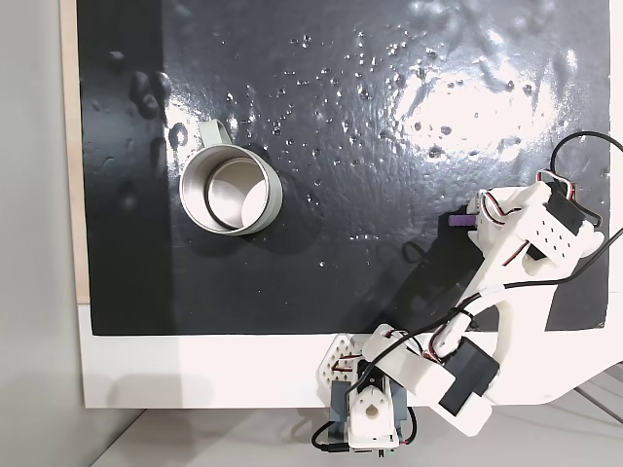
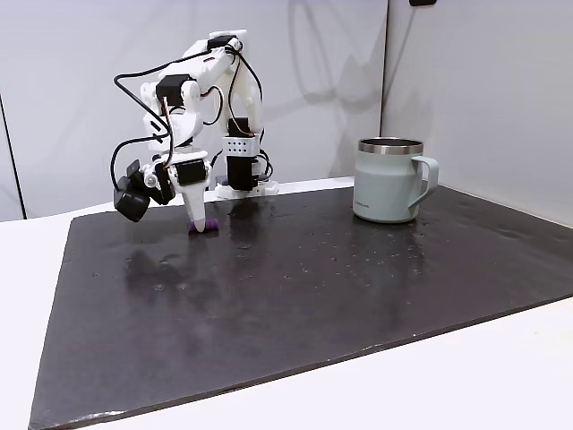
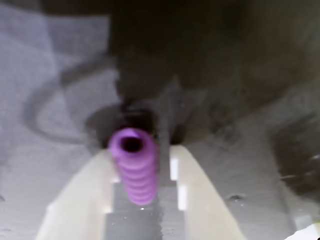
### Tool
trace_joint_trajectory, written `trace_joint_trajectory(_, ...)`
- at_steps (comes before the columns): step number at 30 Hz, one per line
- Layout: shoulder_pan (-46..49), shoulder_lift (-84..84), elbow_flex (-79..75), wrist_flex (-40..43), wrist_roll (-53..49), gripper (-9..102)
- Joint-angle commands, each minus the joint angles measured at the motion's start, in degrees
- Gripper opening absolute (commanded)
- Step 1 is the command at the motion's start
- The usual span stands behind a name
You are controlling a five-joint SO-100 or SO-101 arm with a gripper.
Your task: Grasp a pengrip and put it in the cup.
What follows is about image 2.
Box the purple pen grip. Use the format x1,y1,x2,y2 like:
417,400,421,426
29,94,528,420
186,218,219,236

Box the black leather mat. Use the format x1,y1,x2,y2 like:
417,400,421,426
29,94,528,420
27,183,573,430

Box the pale green steel mug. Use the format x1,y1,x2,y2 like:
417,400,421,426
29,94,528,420
352,137,440,224

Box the black camera box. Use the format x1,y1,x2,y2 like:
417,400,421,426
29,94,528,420
112,159,151,224

